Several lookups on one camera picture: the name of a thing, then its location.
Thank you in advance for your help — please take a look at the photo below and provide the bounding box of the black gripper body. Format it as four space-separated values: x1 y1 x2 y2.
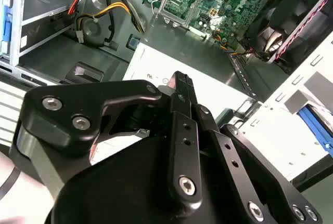
44 101 247 224

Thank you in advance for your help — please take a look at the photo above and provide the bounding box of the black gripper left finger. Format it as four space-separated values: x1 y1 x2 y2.
9 71 204 208

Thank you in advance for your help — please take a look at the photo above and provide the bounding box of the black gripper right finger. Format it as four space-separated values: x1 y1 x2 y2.
183 72 324 224

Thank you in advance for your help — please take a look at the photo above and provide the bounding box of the hard disk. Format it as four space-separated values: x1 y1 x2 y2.
298 103 333 155

